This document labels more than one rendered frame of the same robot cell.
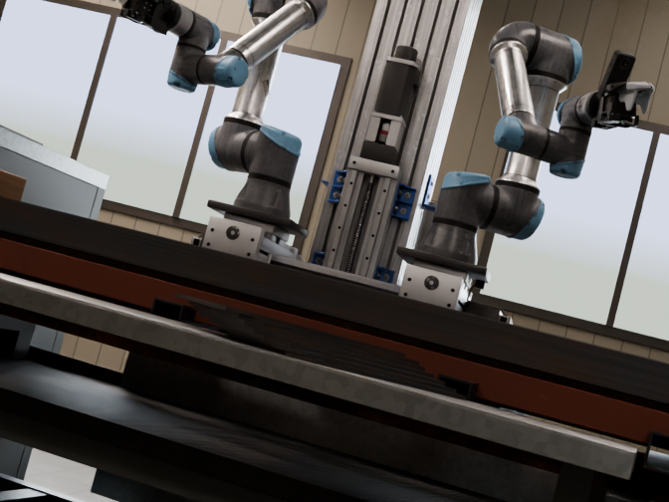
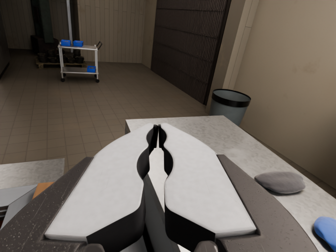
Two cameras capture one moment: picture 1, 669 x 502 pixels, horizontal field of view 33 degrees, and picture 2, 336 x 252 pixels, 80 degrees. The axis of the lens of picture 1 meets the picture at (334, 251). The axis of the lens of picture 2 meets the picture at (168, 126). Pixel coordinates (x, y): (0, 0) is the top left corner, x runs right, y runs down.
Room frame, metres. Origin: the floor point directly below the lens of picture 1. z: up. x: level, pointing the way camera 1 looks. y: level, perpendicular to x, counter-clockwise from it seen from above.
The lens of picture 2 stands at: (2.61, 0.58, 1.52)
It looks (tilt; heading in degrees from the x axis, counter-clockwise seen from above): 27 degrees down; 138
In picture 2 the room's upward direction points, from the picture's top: 9 degrees clockwise
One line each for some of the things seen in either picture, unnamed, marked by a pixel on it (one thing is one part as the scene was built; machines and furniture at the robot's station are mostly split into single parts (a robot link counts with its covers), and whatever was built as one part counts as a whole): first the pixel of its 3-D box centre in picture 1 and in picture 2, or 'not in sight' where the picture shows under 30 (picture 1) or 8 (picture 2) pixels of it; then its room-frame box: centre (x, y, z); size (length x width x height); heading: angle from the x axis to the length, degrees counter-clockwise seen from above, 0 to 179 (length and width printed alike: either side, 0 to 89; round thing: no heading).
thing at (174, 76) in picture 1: (190, 69); not in sight; (2.75, 0.46, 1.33); 0.11 x 0.08 x 0.11; 53
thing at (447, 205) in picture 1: (465, 198); not in sight; (2.80, -0.28, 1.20); 0.13 x 0.12 x 0.14; 104
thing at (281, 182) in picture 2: not in sight; (282, 181); (2.47, 1.29, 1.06); 0.20 x 0.10 x 0.03; 65
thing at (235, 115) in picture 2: not in sight; (225, 115); (1.04, 3.17, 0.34); 0.57 x 0.54 x 0.69; 79
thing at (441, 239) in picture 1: (450, 242); not in sight; (2.79, -0.28, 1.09); 0.15 x 0.15 x 0.10
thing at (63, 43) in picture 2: not in sight; (81, 60); (-2.36, 2.12, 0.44); 0.94 x 0.55 x 0.88; 78
